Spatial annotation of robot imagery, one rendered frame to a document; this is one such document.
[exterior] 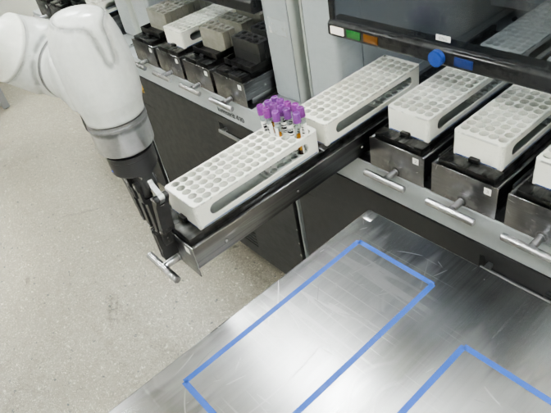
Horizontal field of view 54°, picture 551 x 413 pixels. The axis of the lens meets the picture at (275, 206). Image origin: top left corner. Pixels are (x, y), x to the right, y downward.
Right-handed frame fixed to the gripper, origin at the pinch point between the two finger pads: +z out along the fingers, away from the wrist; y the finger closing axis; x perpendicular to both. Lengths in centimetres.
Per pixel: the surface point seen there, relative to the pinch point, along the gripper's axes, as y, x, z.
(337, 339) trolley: -38.9, -4.1, -2.2
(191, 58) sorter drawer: 58, -46, -2
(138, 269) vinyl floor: 88, -15, 80
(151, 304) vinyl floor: 68, -9, 80
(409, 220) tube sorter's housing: -19, -45, 16
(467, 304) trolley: -48, -20, -2
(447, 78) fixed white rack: -13, -64, -7
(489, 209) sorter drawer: -36, -45, 4
